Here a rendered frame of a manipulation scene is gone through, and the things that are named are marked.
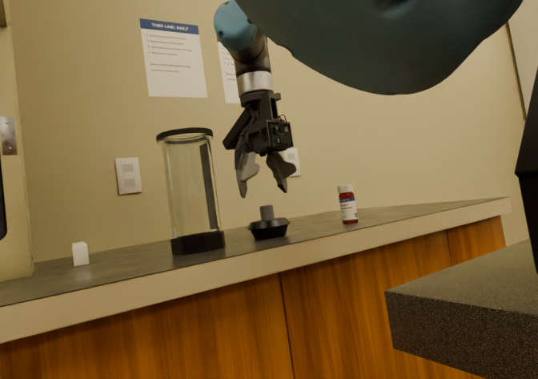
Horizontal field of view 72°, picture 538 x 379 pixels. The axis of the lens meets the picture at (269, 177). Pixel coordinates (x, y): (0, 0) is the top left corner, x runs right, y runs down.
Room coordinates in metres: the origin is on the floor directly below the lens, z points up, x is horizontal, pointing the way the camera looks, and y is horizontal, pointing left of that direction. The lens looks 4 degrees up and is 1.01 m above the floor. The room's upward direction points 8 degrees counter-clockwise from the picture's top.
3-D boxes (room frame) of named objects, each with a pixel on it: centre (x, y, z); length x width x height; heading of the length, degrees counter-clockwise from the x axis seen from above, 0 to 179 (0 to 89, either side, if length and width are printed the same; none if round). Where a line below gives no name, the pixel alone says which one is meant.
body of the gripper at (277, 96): (0.76, 0.00, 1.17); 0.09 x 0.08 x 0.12; 46
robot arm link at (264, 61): (0.76, 0.00, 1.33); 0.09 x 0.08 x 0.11; 171
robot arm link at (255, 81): (0.77, 0.00, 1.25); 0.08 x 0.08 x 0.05
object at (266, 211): (0.78, 0.01, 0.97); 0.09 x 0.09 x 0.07
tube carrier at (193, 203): (0.72, 0.15, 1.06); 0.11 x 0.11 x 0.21
